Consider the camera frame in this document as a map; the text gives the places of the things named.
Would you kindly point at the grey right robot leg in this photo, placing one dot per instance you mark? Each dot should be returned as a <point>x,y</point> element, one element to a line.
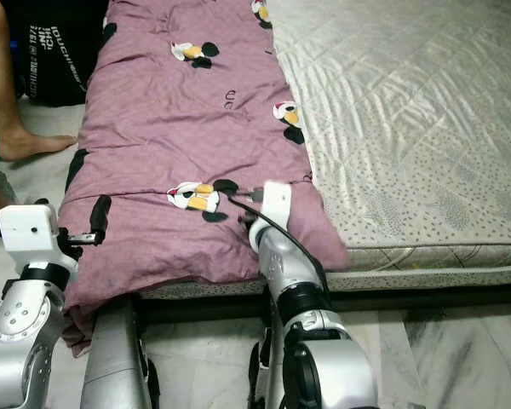
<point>268,375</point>

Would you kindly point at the purple duvet with cartoon prints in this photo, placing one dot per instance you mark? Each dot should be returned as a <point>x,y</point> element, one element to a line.
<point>179,119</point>

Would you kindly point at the grey quilted mattress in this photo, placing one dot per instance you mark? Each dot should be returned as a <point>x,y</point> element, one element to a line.
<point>409,111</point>

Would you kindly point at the grey left robot leg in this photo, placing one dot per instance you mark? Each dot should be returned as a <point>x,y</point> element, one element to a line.
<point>119,358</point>

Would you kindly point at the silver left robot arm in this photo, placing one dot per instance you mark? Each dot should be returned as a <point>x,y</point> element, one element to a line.
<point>21,341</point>

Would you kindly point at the black bag with white print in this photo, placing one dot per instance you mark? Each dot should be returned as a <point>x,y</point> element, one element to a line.
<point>60,60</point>

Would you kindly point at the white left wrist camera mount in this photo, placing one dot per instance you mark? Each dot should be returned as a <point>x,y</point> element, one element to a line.
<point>27,234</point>

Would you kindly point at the dark bed base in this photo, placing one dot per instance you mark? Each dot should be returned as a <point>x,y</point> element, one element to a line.
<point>443,302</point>

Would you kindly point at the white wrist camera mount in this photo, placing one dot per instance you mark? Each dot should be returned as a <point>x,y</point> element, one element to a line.
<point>27,234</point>
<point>276,200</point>

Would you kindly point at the grey robot leg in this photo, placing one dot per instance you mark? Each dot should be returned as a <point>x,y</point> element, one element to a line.
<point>119,358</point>
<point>268,375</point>

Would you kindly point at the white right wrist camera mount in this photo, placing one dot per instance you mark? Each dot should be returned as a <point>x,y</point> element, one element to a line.
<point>276,200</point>

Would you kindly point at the person in grey shorts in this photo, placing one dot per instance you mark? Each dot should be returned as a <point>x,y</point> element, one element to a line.
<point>0,68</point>

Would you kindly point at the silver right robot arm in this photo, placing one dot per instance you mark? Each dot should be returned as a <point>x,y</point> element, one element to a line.
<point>315,341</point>

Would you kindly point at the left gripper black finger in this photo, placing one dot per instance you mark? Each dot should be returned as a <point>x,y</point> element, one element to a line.
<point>99,217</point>

